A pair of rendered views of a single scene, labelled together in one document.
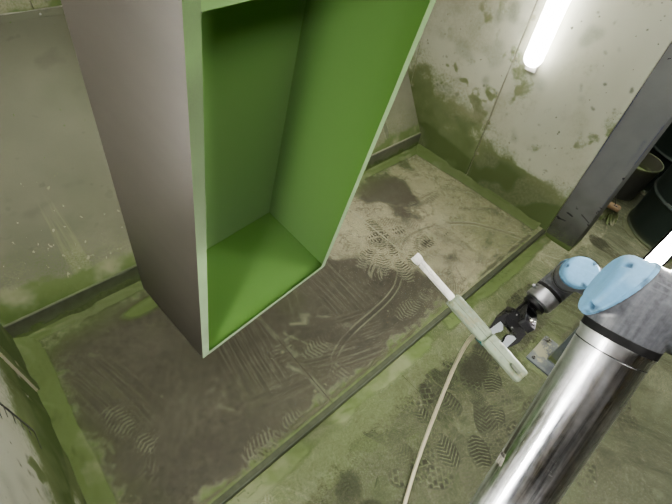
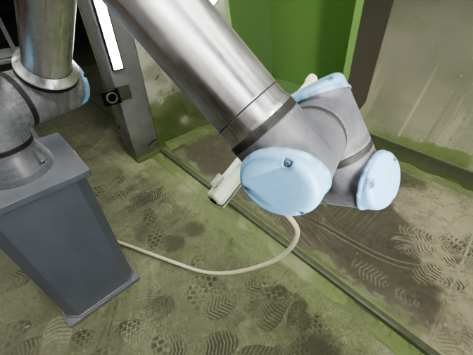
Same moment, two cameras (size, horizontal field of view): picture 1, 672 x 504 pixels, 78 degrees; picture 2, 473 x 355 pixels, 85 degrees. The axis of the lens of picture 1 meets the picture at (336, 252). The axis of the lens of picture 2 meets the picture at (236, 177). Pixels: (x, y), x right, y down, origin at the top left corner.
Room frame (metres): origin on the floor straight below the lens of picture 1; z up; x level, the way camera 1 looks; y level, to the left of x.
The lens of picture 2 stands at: (0.71, -1.05, 1.13)
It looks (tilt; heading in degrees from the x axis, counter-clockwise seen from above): 40 degrees down; 93
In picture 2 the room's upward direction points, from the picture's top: straight up
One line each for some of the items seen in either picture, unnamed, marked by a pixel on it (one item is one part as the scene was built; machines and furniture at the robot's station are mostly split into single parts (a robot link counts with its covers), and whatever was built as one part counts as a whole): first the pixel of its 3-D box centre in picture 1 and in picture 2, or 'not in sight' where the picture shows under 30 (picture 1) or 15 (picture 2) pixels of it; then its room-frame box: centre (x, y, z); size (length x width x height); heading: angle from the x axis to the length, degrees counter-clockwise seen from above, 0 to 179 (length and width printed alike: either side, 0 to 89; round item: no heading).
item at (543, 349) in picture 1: (553, 360); not in sight; (1.12, -1.15, 0.01); 0.20 x 0.20 x 0.01; 47
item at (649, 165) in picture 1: (629, 175); not in sight; (2.66, -2.01, 0.14); 0.31 x 0.29 x 0.28; 137
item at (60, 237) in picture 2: not in sight; (64, 234); (0.03, -0.48, 0.32); 0.31 x 0.31 x 0.64; 47
